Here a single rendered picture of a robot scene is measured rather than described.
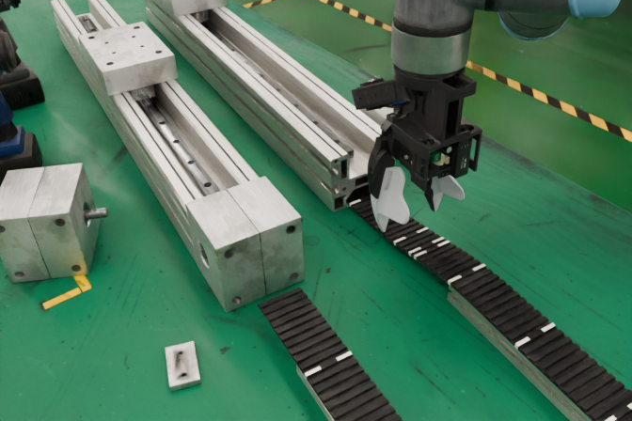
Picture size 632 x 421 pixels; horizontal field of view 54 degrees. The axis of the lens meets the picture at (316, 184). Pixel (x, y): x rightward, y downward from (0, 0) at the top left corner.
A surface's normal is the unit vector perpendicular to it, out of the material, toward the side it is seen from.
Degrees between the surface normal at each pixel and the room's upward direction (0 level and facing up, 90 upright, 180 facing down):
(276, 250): 90
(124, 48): 0
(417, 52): 90
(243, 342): 0
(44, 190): 0
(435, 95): 90
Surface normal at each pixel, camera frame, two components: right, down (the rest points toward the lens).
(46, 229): 0.14, 0.58
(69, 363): -0.03, -0.80
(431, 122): -0.87, 0.32
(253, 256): 0.49, 0.50
